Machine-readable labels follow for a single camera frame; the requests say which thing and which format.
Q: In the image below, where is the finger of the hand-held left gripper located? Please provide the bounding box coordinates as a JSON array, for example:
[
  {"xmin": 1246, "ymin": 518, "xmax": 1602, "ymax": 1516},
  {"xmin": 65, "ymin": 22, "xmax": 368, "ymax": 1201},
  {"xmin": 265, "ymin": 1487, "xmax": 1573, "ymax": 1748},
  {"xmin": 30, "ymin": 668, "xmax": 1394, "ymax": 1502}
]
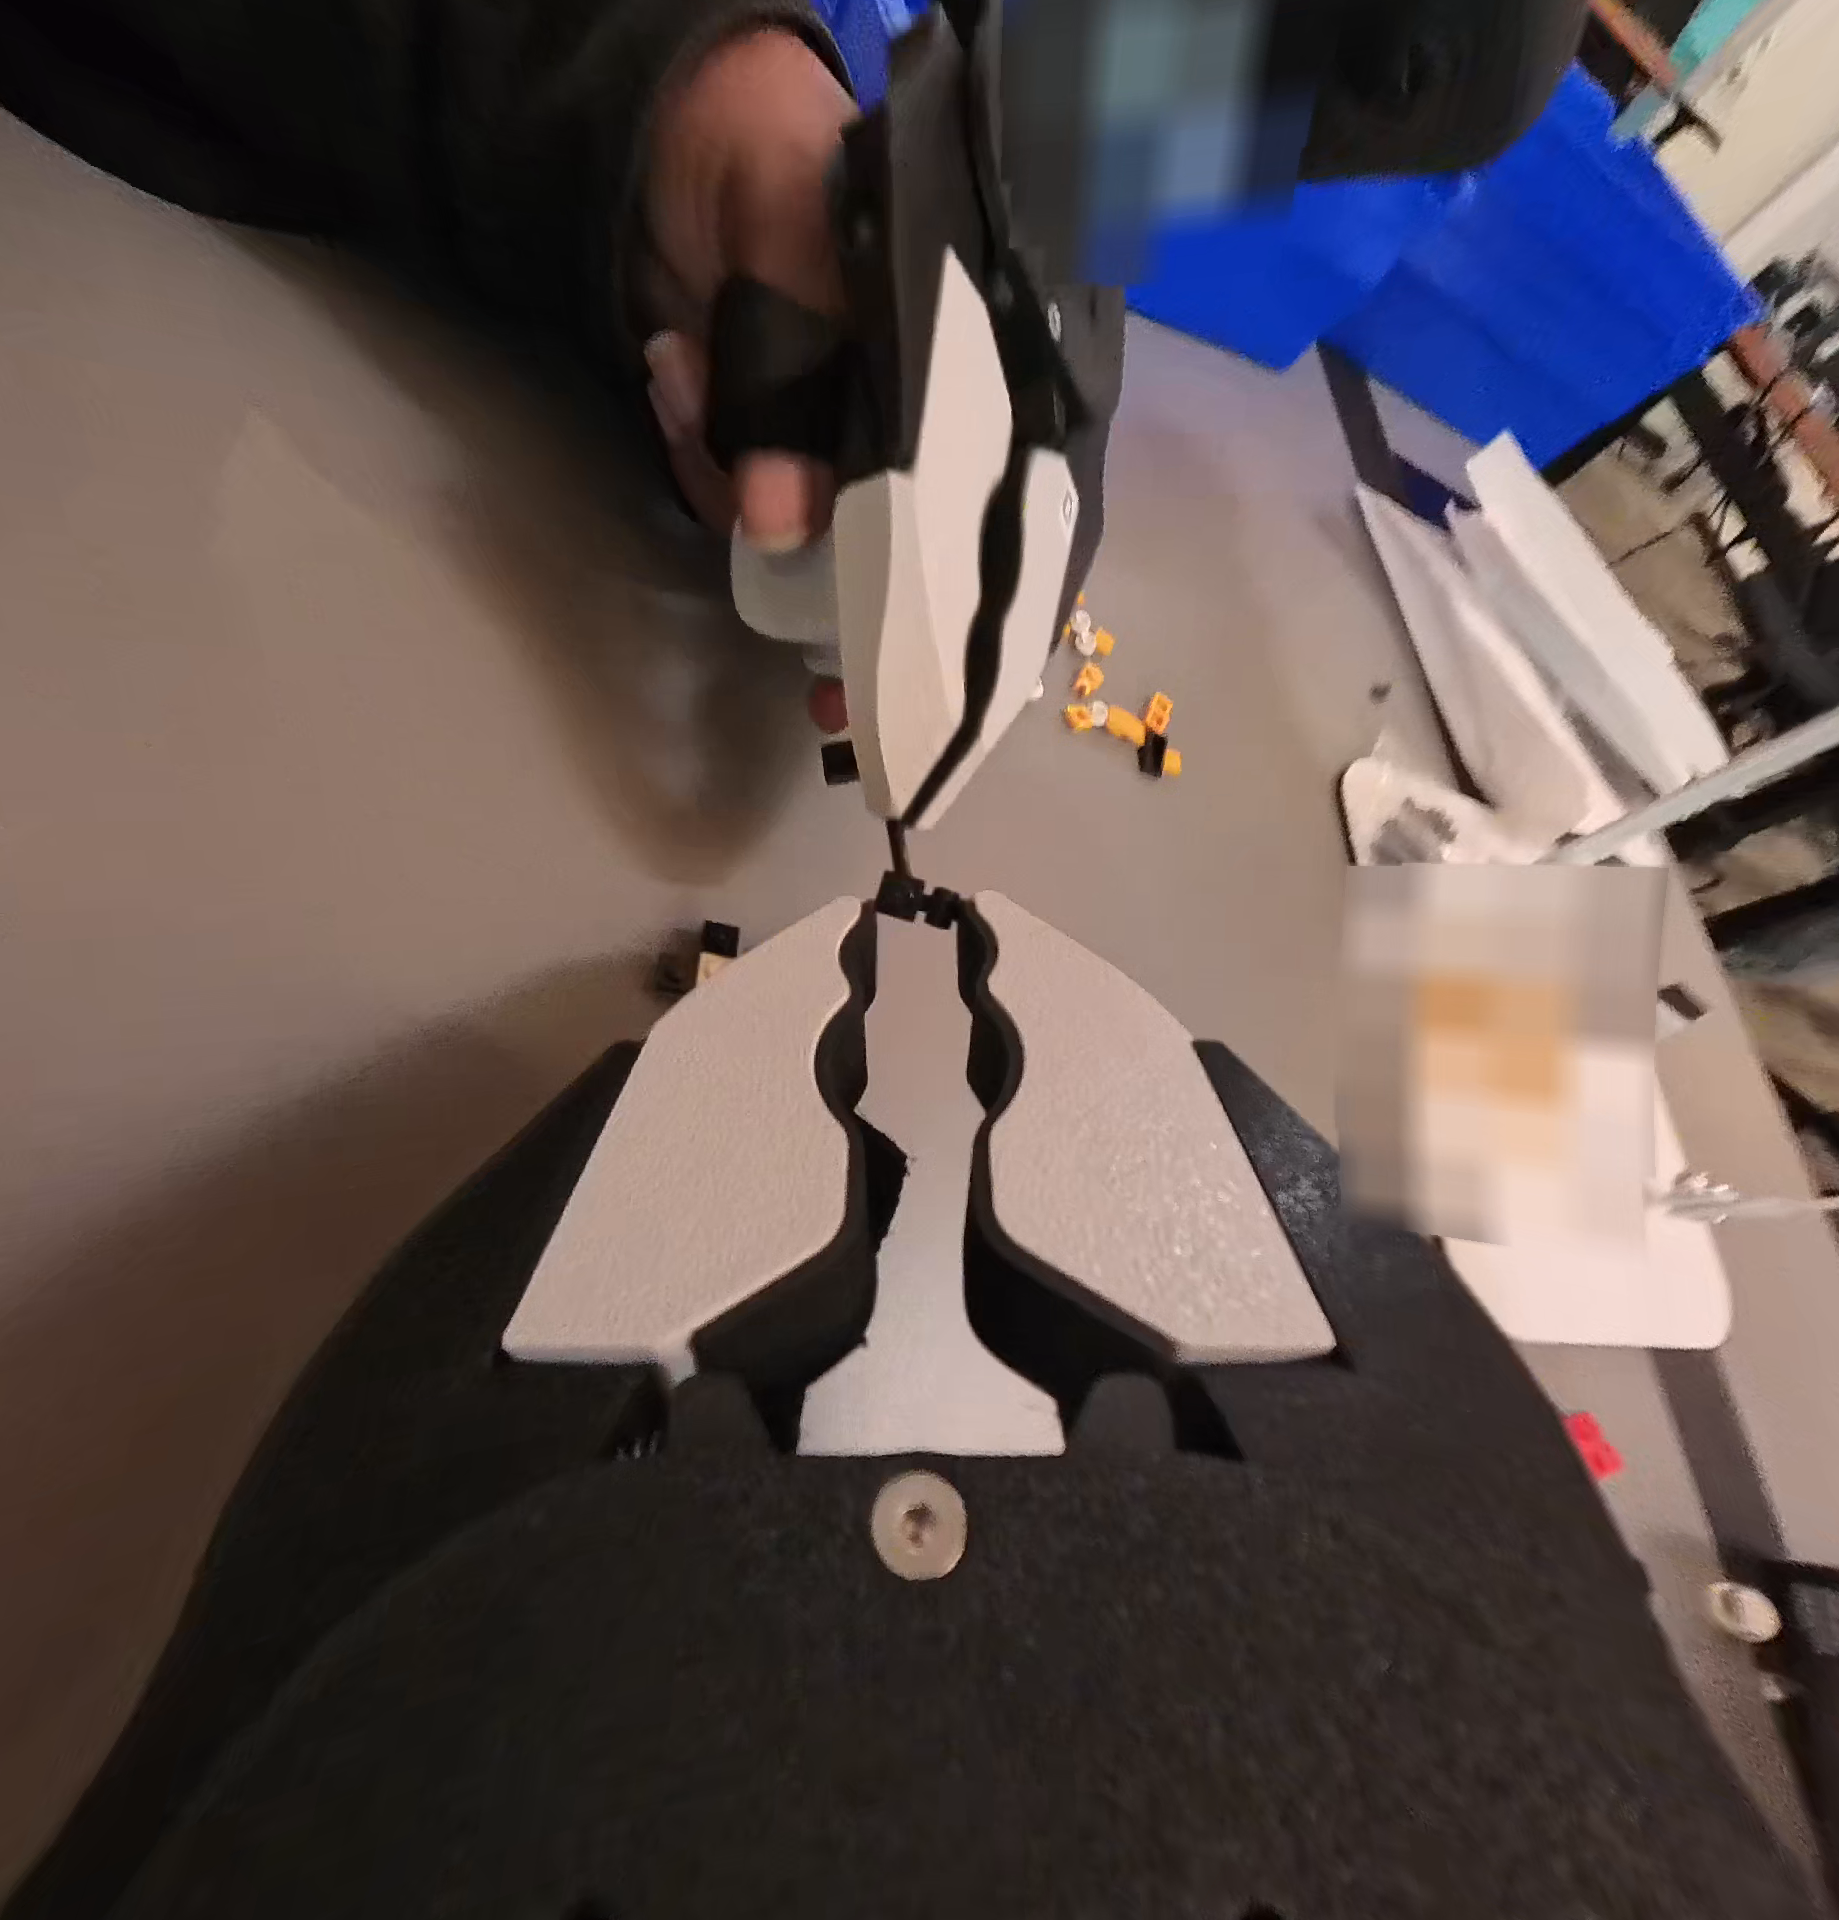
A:
[
  {"xmin": 907, "ymin": 447, "xmax": 1090, "ymax": 834},
  {"xmin": 833, "ymin": 245, "xmax": 1019, "ymax": 825}
]

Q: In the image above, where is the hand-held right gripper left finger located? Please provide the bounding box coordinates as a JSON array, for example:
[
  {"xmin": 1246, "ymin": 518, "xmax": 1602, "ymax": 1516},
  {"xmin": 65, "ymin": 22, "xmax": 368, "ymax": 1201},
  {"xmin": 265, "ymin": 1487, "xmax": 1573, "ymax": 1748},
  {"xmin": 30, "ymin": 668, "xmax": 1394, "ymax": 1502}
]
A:
[{"xmin": 499, "ymin": 897, "xmax": 884, "ymax": 1381}]

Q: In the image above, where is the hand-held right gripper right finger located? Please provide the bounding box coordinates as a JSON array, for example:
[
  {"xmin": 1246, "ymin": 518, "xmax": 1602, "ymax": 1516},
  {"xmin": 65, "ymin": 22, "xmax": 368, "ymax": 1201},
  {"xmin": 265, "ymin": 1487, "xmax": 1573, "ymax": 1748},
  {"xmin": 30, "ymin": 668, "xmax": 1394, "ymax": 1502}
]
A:
[{"xmin": 955, "ymin": 890, "xmax": 1342, "ymax": 1367}]

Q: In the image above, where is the small lego windshield assembly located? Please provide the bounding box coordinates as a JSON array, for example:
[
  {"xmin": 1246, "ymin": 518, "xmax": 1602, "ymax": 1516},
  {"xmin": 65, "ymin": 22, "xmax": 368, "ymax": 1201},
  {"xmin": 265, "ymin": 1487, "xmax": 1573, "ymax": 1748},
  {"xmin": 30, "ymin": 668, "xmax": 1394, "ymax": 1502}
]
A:
[{"xmin": 654, "ymin": 920, "xmax": 743, "ymax": 998}]

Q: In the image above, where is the person's left forearm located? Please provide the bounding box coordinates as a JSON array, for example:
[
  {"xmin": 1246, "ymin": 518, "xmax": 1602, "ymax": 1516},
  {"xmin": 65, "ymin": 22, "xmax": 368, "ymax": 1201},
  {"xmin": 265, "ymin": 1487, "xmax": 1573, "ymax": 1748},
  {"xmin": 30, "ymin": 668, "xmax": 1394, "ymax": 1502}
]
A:
[{"xmin": 0, "ymin": 0, "xmax": 824, "ymax": 347}]

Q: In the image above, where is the pile of small lego pieces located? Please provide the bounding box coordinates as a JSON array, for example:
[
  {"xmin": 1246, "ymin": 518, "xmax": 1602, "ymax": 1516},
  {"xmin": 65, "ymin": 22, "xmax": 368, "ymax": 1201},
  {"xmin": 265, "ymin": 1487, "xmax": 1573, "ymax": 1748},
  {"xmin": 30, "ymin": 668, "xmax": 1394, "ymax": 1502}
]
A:
[{"xmin": 1058, "ymin": 590, "xmax": 1186, "ymax": 783}]

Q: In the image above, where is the large lego vehicle build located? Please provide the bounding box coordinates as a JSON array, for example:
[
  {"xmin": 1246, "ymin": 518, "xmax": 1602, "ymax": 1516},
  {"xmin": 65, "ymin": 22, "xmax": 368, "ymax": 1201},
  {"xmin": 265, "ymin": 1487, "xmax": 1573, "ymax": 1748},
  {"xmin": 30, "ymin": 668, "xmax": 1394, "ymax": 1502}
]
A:
[{"xmin": 1705, "ymin": 1559, "xmax": 1839, "ymax": 1920}]

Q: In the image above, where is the person's left hand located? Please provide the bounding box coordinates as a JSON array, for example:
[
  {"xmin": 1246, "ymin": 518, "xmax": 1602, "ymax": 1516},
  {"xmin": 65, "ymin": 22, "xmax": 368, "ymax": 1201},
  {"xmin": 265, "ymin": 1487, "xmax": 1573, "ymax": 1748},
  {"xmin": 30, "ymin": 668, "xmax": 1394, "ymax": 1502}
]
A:
[{"xmin": 642, "ymin": 29, "xmax": 864, "ymax": 738}]

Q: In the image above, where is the clear plastic bag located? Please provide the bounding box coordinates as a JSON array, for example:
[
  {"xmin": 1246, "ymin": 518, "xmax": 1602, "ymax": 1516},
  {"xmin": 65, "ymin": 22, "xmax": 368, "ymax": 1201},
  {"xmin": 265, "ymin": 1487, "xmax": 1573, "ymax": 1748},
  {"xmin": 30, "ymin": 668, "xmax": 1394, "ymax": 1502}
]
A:
[{"xmin": 1335, "ymin": 755, "xmax": 1514, "ymax": 871}]

